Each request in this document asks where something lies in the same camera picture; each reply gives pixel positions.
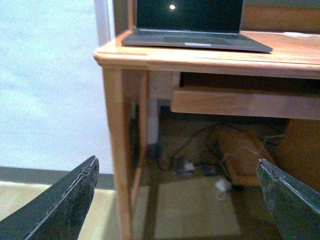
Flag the white power adapter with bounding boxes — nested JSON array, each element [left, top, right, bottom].
[[215, 179, 233, 193]]

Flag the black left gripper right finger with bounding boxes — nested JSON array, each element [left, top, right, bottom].
[[256, 159, 320, 240]]

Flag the black cable on floor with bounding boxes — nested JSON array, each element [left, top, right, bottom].
[[156, 123, 241, 172]]

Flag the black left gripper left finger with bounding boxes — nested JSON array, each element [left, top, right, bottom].
[[0, 156, 99, 240]]

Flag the grey open laptop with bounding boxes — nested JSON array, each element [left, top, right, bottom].
[[122, 0, 273, 53]]

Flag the wooden slanted footrest board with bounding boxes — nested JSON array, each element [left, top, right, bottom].
[[216, 124, 278, 188]]

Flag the wooden keyboard drawer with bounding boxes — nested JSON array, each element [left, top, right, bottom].
[[170, 72, 320, 120]]

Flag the wooden desk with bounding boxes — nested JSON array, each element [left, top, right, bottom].
[[94, 6, 320, 240]]

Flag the floor power strip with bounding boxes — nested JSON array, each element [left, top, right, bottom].
[[174, 157, 196, 176]]

